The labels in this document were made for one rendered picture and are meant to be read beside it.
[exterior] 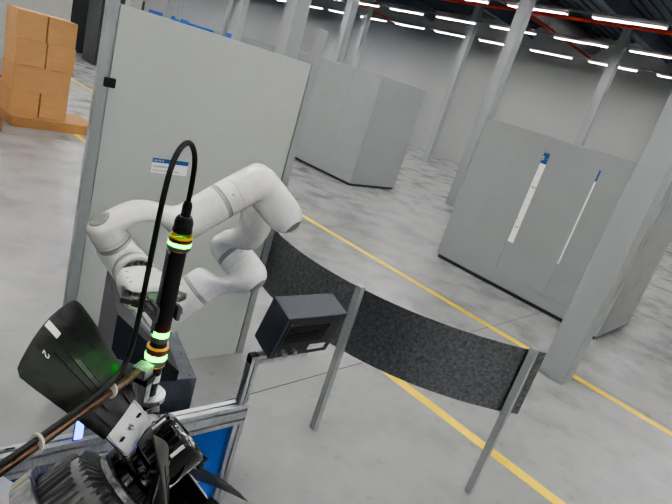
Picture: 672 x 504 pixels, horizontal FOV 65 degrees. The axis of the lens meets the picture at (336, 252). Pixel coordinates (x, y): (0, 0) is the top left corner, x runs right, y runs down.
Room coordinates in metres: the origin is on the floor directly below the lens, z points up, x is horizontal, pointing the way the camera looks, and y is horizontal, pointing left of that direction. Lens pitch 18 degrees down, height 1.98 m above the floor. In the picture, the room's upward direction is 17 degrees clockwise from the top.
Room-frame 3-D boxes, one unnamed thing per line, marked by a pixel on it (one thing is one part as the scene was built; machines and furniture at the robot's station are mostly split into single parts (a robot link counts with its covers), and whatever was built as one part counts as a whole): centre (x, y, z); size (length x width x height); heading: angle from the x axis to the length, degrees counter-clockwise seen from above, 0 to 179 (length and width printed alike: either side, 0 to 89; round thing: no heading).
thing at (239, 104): (2.87, 0.87, 1.10); 1.21 x 0.05 x 2.20; 134
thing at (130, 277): (0.99, 0.36, 1.46); 0.11 x 0.10 x 0.07; 45
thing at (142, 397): (0.90, 0.29, 1.31); 0.09 x 0.07 x 0.10; 169
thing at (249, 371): (1.54, 0.16, 0.96); 0.03 x 0.03 x 0.20; 44
